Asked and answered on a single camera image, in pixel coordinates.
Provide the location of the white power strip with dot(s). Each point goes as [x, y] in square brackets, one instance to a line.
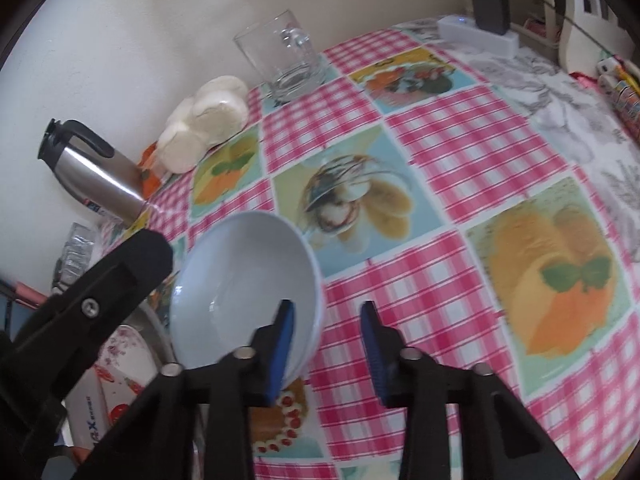
[480, 40]

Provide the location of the white plastic chair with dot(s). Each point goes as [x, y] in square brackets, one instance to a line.
[585, 35]

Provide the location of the bag of steamed buns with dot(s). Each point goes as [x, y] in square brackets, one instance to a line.
[210, 120]

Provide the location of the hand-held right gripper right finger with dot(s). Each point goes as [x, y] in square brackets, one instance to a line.
[375, 355]

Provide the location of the glass carafe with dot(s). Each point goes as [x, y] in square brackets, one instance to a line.
[67, 272]

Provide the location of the stainless steel thermos jug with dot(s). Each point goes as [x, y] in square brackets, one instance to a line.
[95, 175]

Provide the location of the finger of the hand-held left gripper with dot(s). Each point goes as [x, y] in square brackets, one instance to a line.
[115, 290]

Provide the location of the pink board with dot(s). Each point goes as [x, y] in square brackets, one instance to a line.
[25, 292]

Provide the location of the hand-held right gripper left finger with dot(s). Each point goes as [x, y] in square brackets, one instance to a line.
[280, 355]

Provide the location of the orange snack packet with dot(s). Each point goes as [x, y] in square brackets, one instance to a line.
[150, 170]

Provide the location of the black charger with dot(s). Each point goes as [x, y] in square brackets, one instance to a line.
[491, 10]

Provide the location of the stainless steel basin plate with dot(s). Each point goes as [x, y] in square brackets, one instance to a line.
[156, 332]

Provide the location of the strawberry print bowl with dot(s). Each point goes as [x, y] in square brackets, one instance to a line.
[127, 392]

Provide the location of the glass mug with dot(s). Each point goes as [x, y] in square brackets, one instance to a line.
[285, 60]

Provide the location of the clear drinking glass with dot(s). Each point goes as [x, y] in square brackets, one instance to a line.
[82, 240]

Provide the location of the pale blue bowl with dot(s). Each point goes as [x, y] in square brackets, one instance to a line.
[240, 285]

